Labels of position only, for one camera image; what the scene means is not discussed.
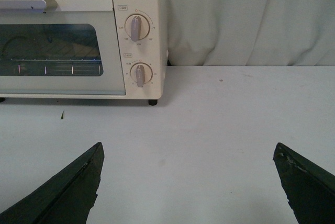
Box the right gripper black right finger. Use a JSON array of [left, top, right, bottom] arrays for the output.
[[273, 143, 334, 223]]

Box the cream toaster oven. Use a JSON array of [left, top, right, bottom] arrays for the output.
[[1, 0, 168, 105]]

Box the upper temperature knob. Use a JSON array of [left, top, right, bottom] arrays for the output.
[[125, 14, 150, 42]]

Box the oven door with glass window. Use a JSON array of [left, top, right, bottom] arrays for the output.
[[1, 0, 126, 95]]

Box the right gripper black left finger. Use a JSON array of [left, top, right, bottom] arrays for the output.
[[1, 142, 104, 223]]

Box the lower timer knob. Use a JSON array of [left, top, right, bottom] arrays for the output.
[[130, 62, 153, 88]]

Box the white backdrop curtain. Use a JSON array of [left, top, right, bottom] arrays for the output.
[[167, 0, 334, 66]]

